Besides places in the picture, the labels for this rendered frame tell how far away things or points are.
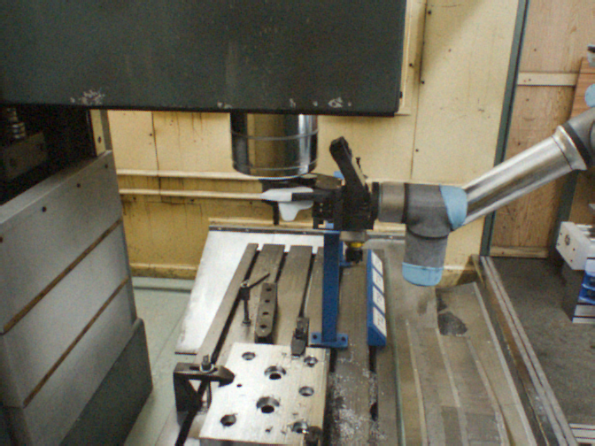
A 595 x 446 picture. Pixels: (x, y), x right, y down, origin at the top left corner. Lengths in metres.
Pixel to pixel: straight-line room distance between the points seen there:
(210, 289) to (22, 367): 1.03
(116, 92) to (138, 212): 1.43
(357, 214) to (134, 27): 0.48
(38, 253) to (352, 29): 0.68
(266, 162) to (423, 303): 1.19
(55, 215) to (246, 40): 0.53
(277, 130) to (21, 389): 0.65
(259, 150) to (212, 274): 1.22
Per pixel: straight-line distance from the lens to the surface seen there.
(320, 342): 1.42
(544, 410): 1.52
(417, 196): 0.94
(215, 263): 2.08
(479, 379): 1.68
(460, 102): 1.97
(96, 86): 0.88
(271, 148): 0.87
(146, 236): 2.31
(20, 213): 1.02
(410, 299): 1.95
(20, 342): 1.08
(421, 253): 0.98
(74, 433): 1.37
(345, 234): 1.28
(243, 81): 0.80
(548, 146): 1.08
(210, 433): 1.09
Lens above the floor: 1.77
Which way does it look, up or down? 23 degrees down
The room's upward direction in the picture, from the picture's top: straight up
